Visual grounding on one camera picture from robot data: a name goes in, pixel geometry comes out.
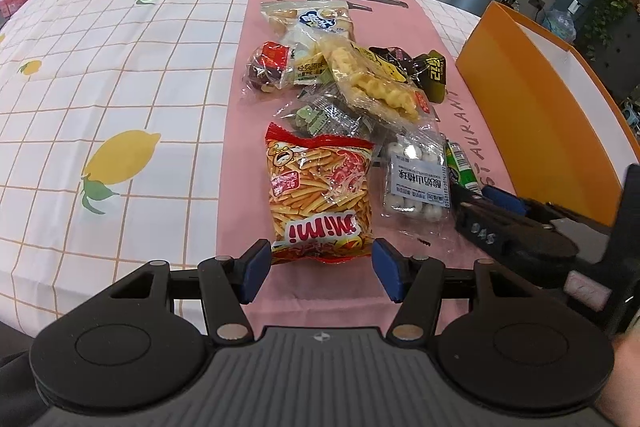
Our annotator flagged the green snack packet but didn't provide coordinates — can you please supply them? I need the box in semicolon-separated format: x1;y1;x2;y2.
446;141;482;194

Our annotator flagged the yogurt hawthorn balls pack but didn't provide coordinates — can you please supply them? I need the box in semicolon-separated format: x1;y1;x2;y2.
382;133;450;223

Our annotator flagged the orange storage box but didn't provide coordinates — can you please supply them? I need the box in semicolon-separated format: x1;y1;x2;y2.
456;2;639;225

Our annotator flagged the yellow twisted snack bag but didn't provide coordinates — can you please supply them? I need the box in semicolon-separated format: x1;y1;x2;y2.
319;35;434;128

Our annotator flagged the red Mimi snack bag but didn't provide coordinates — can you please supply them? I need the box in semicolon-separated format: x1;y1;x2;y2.
265;122;374;265

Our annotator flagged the black snack packet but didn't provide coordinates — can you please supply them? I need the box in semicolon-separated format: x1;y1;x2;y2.
369;46;447;104

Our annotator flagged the green candy clear bag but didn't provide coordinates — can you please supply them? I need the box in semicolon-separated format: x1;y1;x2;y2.
276;86;375;140

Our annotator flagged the red date snack packet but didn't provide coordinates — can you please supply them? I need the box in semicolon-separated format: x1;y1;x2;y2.
243;41;296;93

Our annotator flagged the white potato sticks bag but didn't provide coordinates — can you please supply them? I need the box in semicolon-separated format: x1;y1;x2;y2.
260;0;355;56

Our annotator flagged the person's right hand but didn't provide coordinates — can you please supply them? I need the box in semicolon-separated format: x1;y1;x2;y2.
597;329;640;427

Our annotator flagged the blue water jug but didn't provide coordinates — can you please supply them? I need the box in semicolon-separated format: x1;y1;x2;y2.
542;0;582;44

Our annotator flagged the pink table runner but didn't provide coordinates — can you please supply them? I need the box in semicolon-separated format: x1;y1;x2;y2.
174;0;516;333

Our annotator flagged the lemon checkered tablecloth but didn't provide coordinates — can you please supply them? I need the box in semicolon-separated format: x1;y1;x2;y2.
1;0;457;336

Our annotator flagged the green climbing plant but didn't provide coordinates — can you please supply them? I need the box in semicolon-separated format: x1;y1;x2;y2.
577;0;639;61

